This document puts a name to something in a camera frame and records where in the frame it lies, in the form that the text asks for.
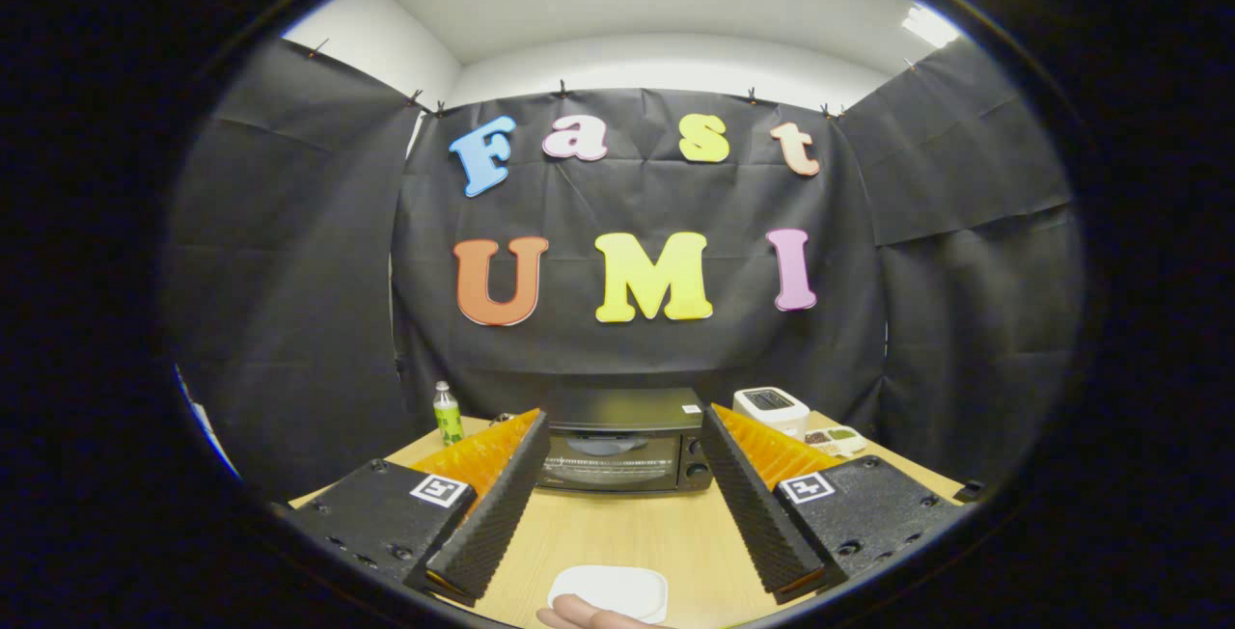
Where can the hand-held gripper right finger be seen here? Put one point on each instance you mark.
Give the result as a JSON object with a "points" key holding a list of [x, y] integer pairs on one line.
{"points": [[753, 504]]}

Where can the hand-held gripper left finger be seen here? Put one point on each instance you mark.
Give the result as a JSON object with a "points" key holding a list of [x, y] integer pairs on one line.
{"points": [[502, 504]]}

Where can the black toaster oven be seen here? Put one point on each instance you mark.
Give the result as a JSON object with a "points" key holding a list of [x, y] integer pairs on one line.
{"points": [[622, 407]]}

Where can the white pop-up toaster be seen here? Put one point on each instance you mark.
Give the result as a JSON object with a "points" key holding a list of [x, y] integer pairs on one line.
{"points": [[767, 412]]}

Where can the small clear glass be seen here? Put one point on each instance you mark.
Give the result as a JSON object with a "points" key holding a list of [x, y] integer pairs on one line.
{"points": [[502, 419]]}

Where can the green label drink bottle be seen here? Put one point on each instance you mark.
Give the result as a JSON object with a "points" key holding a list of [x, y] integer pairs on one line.
{"points": [[448, 422]]}

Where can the white divided snack dish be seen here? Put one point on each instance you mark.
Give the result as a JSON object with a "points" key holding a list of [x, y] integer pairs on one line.
{"points": [[837, 440]]}

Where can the white square plate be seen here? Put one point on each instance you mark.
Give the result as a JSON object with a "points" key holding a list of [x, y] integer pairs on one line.
{"points": [[617, 586]]}

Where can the small ceiling light panel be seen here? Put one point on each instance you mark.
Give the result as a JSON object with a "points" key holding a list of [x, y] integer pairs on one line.
{"points": [[931, 26]]}

